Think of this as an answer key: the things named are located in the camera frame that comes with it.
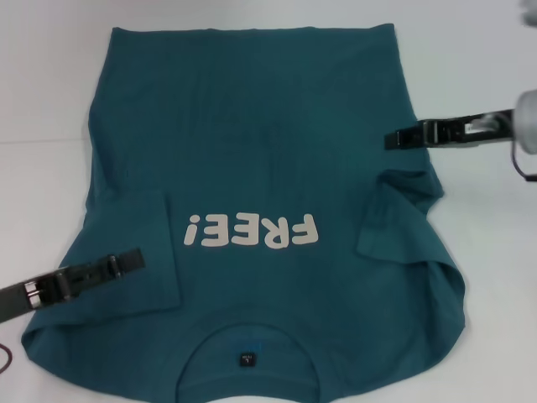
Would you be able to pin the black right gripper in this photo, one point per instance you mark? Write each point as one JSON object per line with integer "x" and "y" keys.
{"x": 461, "y": 134}

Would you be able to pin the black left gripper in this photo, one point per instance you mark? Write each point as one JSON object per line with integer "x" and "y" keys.
{"x": 50, "y": 289}

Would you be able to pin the teal t-shirt with FREE print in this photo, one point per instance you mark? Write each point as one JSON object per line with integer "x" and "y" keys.
{"x": 251, "y": 168}

